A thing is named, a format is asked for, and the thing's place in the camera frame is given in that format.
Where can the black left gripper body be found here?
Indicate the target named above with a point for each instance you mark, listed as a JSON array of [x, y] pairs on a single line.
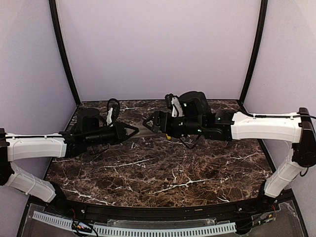
[[118, 133]]

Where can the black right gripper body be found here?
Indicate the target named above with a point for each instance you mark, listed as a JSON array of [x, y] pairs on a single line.
[[161, 122]]

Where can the grey remote control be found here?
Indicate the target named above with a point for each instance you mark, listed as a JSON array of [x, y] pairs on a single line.
[[143, 132]]

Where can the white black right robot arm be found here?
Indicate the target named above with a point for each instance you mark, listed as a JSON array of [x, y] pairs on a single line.
[[191, 115]]

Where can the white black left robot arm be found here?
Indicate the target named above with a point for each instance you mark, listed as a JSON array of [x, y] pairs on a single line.
[[91, 129]]

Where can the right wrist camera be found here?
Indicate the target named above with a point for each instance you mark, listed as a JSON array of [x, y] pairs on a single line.
[[173, 103]]

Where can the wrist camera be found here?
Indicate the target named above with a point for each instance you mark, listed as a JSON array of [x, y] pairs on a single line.
[[113, 109], [173, 103]]

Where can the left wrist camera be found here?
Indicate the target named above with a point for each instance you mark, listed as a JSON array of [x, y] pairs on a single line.
[[113, 109]]

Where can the white slotted cable duct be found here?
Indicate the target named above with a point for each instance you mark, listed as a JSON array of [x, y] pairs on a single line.
[[125, 228]]

